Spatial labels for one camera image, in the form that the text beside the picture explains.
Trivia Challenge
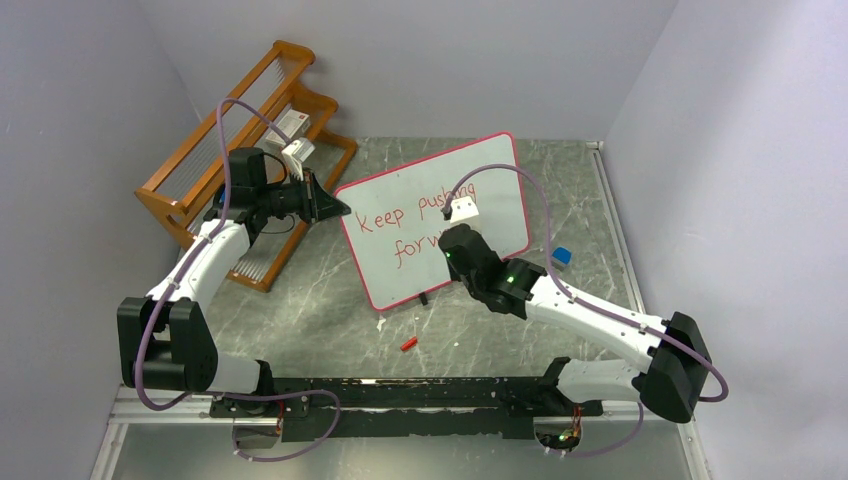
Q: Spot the pink-framed whiteboard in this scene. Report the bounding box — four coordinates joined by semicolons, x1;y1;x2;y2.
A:
334;132;531;311

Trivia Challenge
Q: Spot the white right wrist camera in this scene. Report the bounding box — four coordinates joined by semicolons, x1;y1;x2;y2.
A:
448;196;481;230

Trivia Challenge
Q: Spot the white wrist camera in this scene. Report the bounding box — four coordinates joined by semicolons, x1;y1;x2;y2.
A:
281;137;315;169
448;196;481;230

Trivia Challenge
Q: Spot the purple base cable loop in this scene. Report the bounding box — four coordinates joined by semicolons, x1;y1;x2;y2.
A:
231;389;342;464

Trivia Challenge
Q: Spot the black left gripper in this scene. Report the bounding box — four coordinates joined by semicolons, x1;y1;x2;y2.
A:
258;168;350;224

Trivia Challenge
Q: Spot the red marker cap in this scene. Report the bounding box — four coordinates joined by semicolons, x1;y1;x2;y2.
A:
400;336;418;352

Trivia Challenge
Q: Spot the white red box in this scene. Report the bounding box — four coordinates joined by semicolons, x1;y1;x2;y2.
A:
264;106;311;151

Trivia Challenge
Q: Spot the orange wooden rack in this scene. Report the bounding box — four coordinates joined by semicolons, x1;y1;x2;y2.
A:
135;40;358;293

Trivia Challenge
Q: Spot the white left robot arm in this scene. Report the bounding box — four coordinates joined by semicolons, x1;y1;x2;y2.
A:
117;147;351;416

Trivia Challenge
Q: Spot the blue eraser block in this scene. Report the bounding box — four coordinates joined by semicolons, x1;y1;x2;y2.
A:
550;247;572;270

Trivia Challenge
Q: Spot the aluminium frame rail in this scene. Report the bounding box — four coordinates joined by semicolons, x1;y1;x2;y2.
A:
586;141;712;480

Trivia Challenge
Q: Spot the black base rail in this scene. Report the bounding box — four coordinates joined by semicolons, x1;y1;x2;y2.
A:
209;377;603;442

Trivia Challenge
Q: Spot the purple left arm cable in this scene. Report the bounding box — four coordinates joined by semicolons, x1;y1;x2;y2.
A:
134;99;293;412

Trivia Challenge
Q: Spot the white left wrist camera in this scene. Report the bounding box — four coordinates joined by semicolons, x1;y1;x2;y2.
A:
281;137;315;169

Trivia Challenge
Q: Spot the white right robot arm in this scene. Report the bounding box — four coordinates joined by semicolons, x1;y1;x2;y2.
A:
438;224;712;424

